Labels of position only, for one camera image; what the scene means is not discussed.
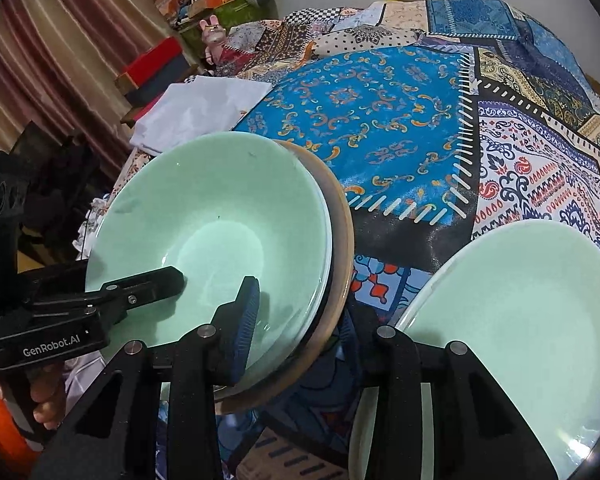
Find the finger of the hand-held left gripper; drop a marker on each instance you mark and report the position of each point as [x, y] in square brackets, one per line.
[150, 282]
[55, 275]

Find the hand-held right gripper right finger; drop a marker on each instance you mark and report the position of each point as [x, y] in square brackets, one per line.
[380, 355]

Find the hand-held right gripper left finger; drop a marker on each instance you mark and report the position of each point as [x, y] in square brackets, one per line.
[245, 330]

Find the pink bowl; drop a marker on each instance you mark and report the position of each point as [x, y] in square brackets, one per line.
[280, 386]

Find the light green bowl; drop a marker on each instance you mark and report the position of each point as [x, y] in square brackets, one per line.
[215, 240]

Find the white plate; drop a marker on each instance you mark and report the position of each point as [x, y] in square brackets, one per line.
[359, 440]

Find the person's left forearm orange sleeve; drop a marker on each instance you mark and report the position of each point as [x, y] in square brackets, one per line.
[0, 440]

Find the person's left hand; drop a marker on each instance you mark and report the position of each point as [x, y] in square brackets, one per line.
[47, 400]

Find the dark object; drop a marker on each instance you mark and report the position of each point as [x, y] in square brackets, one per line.
[65, 175]

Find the white folded cloth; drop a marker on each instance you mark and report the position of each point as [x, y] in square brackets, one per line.
[195, 105]

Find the striped red gold curtain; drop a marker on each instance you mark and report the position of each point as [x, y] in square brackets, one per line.
[55, 60]

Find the red box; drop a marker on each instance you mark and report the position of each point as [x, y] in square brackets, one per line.
[155, 62]

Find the patchwork printed blanket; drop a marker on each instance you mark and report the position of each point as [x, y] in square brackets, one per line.
[380, 125]

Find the pink bunny toy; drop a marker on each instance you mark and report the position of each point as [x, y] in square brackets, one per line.
[212, 35]

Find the green cardboard box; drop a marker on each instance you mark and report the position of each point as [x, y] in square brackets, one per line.
[227, 15]

